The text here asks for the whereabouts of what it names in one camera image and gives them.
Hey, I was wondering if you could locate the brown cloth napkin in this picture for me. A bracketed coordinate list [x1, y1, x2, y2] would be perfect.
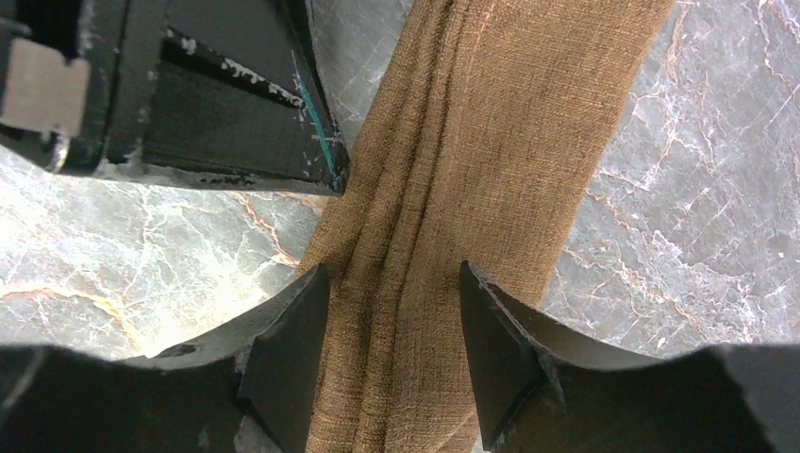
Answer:
[302, 1, 673, 452]

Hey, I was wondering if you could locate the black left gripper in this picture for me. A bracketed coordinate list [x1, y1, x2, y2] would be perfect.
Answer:
[1, 0, 350, 196]

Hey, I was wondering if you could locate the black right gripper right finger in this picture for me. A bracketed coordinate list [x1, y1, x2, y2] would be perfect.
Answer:
[459, 261, 799, 452]

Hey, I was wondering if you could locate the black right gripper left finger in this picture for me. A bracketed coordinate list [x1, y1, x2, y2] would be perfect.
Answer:
[1, 265, 330, 452]

